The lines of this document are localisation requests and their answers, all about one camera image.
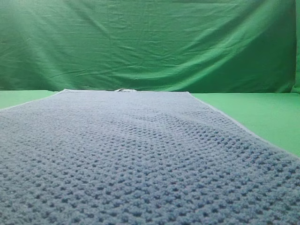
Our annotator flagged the blue waffle-weave towel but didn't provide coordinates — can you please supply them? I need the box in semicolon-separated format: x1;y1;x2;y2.
0;90;300;225

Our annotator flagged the white towel label tag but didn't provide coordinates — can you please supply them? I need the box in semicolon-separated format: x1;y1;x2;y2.
114;88;135;92

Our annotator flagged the green backdrop cloth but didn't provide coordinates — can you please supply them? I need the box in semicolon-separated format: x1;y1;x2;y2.
0;0;300;93

